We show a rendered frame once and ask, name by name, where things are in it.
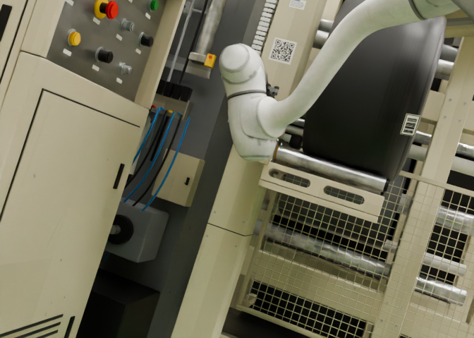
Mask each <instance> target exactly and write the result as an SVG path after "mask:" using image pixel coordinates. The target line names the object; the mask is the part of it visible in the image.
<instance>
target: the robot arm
mask: <svg viewBox="0 0 474 338"><path fill-rule="evenodd" d="M460 9H461V10H462V11H463V12H464V13H465V14H466V15H467V16H468V17H469V18H470V19H472V20H473V21H474V0H365V1H364V2H363V3H361V4H360V5H358V6H357V7H355V8H354V9H353V10H352V11H351V12H350V13H349V14H348V15H347V16H346V17H345V18H344V19H343V20H342V21H341V22H340V23H339V24H338V25H337V27H336V28H335V29H334V31H333V33H332V34H331V35H330V36H329V38H328V40H327V41H326V43H325V44H324V46H323V48H322V49H321V50H320V52H319V54H318V55H317V57H316V58H315V60H314V61H313V63H312V65H311V66H310V67H309V69H308V71H307V73H306V74H305V75H304V77H303V79H302V80H301V81H300V83H299V85H298V87H297V88H296V89H295V90H294V91H293V93H292V94H291V95H290V96H289V97H287V98H286V99H285V100H282V101H280V102H278V101H276V100H275V99H274V96H276V95H277V94H278V91H279V87H278V86H272V87H271V85H270V84H269V83H268V79H267V72H266V70H265V68H264V64H263V62H262V60H261V58H260V56H259V55H258V53H257V52H256V51H255V50H254V49H252V48H251V47H249V46H247V45H245V44H234V45H231V46H227V47H226V48H225V49H224V50H223V51H222V53H221V54H220V57H219V70H220V73H221V79H222V81H223V84H224V87H225V91H226V96H227V101H228V118H229V127H230V131H231V137H232V140H233V144H234V146H235V149H236V151H237V153H238V154H239V155H240V156H241V157H242V158H243V159H244V160H246V161H260V160H267V159H269V157H271V156H272V154H273V151H274V149H275V146H276V139H277V138H278V137H279V136H280V135H282V133H283V132H284V129H285V126H287V125H289V124H290V123H293V122H294V121H295V120H297V119H299V118H300V117H301V116H302V115H304V113H305V112H306V111H307V110H309V108H311V106H312V105H313V104H314V103H315V101H316V100H317V98H318V97H319V96H320V95H321V94H322V92H323V91H324V89H325V88H326V86H327V85H328V84H329V82H330V81H331V80H332V78H333V77H334V76H335V74H336V73H337V71H338V70H339V69H340V68H341V66H342V65H343V63H344V62H345V60H347V58H348V57H349V55H350V54H351V52H352V51H353V50H354V49H355V48H356V47H357V46H358V44H359V43H360V42H361V41H362V40H363V39H365V38H366V37H367V36H368V35H370V34H371V33H373V32H375V31H377V30H381V29H383V28H388V27H392V26H396V25H402V24H406V23H414V22H418V21H423V20H427V19H430V18H434V17H437V16H443V15H446V14H449V13H453V12H454V11H458V10H460Z"/></svg>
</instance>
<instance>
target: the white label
mask: <svg viewBox="0 0 474 338"><path fill-rule="evenodd" d="M419 120H420V116H419V115H415V114H406V117H405V119H404V122H403V125H402V129H401V132H400V134H401V135H410V136H414V135H415V131H416V128H417V126H418V122H419Z"/></svg>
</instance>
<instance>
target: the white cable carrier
mask: <svg viewBox="0 0 474 338"><path fill-rule="evenodd" d="M266 2H267V3H265V7H266V8H264V12H263V13H262V16H263V17H261V19H260V20H261V21H260V22H259V25H260V26H258V27H257V32H256V36H255V40H253V44H252V47H251V48H252V49H254V50H255V51H256V52H257V53H258V55H259V56H260V58H261V56H262V52H263V49H264V46H265V42H266V40H267V36H268V34H269V29H270V27H271V24H272V21H273V18H274V14H275V11H276V9H277V5H278V3H279V0H266Z"/></svg>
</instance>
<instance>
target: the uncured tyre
mask: <svg viewBox="0 0 474 338"><path fill-rule="evenodd" d="M364 1H365V0H345V1H344V2H343V3H342V5H341V8H340V9H339V11H338V13H337V15H336V17H335V19H334V22H333V24H332V27H331V30H330V31H329V35H328V37H327V40H328V38H329V36H330V35H331V34H332V33H333V31H334V29H335V28H336V27H337V25H338V24H339V23H340V22H341V21H342V20H343V19H344V18H345V17H346V16H347V15H348V14H349V13H350V12H351V11H352V10H353V9H354V8H355V7H357V6H358V5H360V4H361V3H363V2H364ZM446 22H447V19H446V17H445V16H444V15H443V16H437V17H434V18H430V19H427V20H423V21H418V22H414V23H406V24H402V25H396V26H392V27H388V28H383V29H381V30H377V31H375V32H373V33H371V34H370V35H368V36H367V37H366V38H365V39H363V40H362V41H361V42H360V43H359V44H358V46H357V47H356V48H355V49H354V50H353V51H352V52H351V54H350V55H349V57H348V58H347V60H345V62H344V63H343V65H342V66H341V68H340V69H339V70H338V71H337V73H336V74H335V76H334V77H333V78H332V80H331V81H330V82H329V84H328V85H327V86H326V88H325V89H324V91H323V92H322V94H321V95H320V96H319V97H318V98H317V100H316V101H315V103H314V104H313V105H312V106H311V108H309V110H307V112H306V116H305V124H304V129H303V152H304V153H308V154H310V155H314V156H317V157H321V158H324V159H328V160H331V161H334V162H338V163H341V164H345V165H348V166H350V167H355V168H357V169H362V170H364V171H368V172H371V173H373V174H378V175H380V176H385V177H386V178H389V179H390V183H391V182H392V181H395V180H396V178H397V177H398V175H399V173H400V171H401V170H402V168H403V166H404V164H405V162H406V159H407V156H408V153H409V151H410V149H411V145H412V143H413V140H414V137H415V135H414V136H410V135H401V134H400V132H401V129H402V125H403V122H404V119H405V117H406V114H415V115H419V116H420V119H421V116H422V114H423V110H424V108H425V104H426V101H427V98H428V95H429V92H430V88H431V86H432V81H433V79H434V76H435V72H436V70H437V65H438V63H439V58H440V55H441V53H442V47H443V44H444V38H445V32H446ZM419 123H420V120H419V122H418V125H419ZM417 129H418V126H417V128H416V131H417ZM416 131H415V134H416Z"/></svg>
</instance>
